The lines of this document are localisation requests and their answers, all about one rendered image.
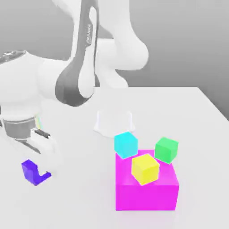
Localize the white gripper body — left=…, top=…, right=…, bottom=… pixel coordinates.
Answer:
left=11, top=132, right=61, bottom=166

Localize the small blue cube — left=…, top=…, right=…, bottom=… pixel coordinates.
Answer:
left=21, top=159, right=52, bottom=187

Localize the small cyan cube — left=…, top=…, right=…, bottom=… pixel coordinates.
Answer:
left=114, top=131, right=139, bottom=160

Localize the small yellow cube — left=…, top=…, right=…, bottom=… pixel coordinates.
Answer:
left=131, top=153, right=160, bottom=186

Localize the small green cube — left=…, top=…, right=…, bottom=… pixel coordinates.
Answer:
left=154, top=136, right=179, bottom=165

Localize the large magenta box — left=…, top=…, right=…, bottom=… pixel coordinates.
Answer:
left=115, top=149, right=180, bottom=212

